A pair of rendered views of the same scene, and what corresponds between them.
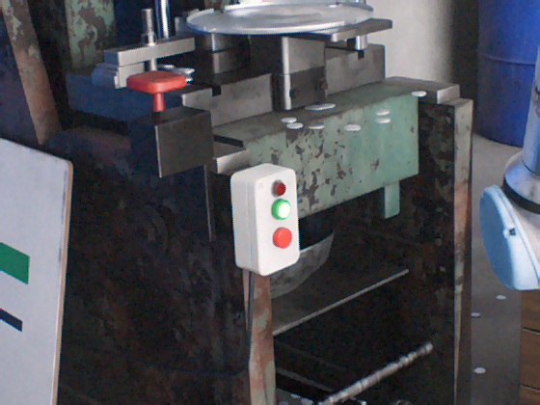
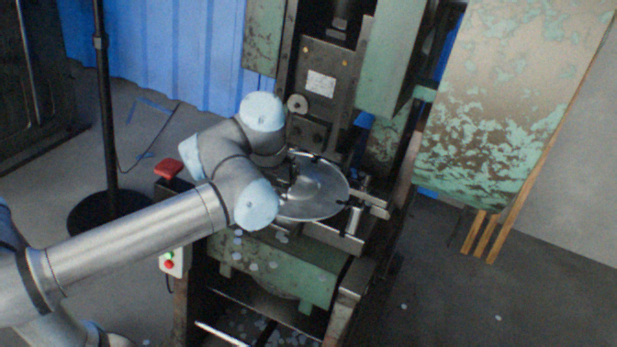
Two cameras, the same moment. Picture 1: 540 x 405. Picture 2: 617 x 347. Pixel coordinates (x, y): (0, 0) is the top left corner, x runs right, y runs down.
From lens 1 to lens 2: 1.62 m
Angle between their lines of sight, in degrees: 55
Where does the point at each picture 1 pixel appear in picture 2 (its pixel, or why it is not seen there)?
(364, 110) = (291, 257)
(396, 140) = (313, 285)
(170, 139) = (160, 192)
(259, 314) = (181, 282)
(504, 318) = not seen: outside the picture
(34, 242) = not seen: hidden behind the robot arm
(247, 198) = not seen: hidden behind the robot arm
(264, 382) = (181, 305)
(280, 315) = (250, 296)
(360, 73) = (338, 242)
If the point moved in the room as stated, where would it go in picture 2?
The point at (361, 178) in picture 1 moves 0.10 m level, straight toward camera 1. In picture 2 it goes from (282, 283) to (246, 287)
